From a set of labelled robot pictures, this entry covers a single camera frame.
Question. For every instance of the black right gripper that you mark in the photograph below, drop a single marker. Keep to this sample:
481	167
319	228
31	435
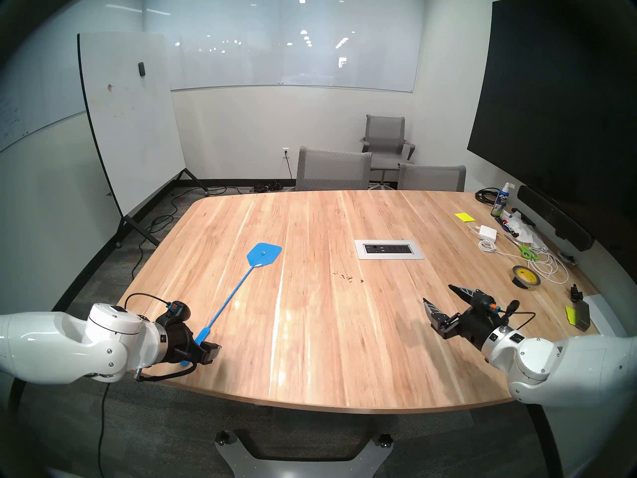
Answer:
473	322

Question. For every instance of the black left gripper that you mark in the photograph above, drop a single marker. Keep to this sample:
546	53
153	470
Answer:
179	345

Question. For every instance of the blue plastic fly swatter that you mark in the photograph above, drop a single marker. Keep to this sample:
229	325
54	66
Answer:
264	255

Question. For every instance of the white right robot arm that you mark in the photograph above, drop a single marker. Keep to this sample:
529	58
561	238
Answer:
572	367

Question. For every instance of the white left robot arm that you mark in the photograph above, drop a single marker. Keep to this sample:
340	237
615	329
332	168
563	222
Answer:
59	342

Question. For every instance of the small dark bug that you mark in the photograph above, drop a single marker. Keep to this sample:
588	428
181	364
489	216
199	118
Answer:
350	277

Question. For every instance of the black and yellow tape roll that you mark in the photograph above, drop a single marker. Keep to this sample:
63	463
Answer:
520	282

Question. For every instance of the white power adapter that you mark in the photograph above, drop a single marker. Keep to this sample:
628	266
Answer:
488	232

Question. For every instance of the silver table power outlet panel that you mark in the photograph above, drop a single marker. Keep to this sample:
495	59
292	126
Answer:
388	249

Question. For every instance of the yellow sticky note pad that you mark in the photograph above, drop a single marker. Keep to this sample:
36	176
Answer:
464	216

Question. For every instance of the black base knob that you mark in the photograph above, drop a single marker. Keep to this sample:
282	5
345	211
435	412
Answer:
222	437
384	439

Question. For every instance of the whiteboard marker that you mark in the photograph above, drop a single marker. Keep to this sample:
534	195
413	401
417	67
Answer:
508	226

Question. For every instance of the whiteboard cleaner spray bottle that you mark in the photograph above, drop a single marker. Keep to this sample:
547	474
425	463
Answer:
500	202

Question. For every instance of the yellow-green sticky note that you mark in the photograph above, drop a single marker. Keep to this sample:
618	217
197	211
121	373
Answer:
570	315

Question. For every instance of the grey mesh office chair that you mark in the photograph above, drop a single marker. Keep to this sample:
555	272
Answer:
432	178
333	169

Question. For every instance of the black flat device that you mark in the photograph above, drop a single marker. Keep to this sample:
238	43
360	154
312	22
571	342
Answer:
582	315

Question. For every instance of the black video sound bar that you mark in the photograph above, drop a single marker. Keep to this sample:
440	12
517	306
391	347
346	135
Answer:
555	217

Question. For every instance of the grey office chair with armrests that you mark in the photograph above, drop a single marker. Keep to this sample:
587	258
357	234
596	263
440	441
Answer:
385	138

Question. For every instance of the mobile whiteboard on black stand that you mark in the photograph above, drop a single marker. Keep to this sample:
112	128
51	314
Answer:
129	133

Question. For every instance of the large black wall screen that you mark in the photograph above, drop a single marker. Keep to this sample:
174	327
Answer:
547	108

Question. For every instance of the large glass wall board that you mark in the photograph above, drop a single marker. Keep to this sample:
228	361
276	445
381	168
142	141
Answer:
298	59

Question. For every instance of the wall whiteboard with writing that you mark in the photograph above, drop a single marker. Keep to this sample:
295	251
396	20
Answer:
30	108

